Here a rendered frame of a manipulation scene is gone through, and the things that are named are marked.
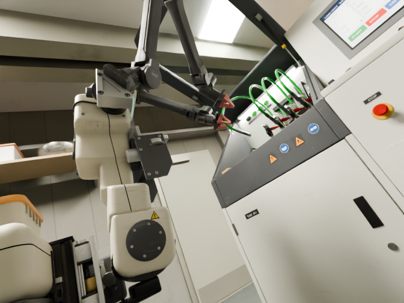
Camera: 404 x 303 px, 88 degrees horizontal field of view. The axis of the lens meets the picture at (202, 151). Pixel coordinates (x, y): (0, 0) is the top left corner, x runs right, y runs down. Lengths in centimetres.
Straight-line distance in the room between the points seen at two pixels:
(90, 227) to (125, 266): 248
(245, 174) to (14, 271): 87
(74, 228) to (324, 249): 270
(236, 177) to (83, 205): 241
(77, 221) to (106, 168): 240
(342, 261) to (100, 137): 94
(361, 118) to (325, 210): 34
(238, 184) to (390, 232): 58
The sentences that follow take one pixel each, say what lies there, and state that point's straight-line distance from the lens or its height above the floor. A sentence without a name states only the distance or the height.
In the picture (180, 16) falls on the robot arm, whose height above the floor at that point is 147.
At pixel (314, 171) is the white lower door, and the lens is 90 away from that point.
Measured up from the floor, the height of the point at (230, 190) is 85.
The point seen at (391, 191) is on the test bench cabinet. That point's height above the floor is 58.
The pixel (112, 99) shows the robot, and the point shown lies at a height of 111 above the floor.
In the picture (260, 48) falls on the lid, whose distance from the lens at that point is 155.
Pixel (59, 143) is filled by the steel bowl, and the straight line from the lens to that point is 292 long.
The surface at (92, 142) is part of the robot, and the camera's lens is 76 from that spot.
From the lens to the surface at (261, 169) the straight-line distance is 100.
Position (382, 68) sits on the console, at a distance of 90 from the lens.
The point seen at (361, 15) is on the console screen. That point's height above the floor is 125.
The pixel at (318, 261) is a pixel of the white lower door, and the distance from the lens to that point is 99.
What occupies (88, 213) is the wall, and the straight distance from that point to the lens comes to 312.
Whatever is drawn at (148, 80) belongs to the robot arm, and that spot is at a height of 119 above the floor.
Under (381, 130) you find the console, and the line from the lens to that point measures 86.
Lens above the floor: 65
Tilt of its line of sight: 23 degrees up
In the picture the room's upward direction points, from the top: 24 degrees counter-clockwise
